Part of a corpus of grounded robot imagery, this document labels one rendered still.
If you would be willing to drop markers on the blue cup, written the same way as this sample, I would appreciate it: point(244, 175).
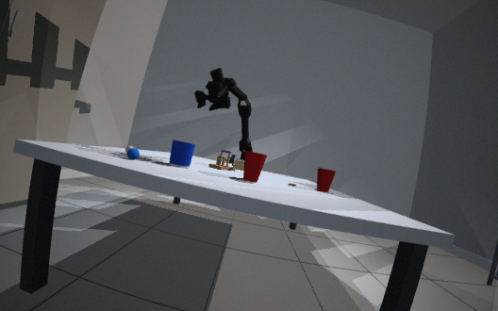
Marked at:
point(181, 154)

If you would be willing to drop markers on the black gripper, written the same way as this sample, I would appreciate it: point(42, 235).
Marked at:
point(220, 101)

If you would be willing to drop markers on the blue ball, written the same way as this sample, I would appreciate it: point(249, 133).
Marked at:
point(133, 153)

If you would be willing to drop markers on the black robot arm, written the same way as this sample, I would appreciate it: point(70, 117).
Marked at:
point(220, 83)

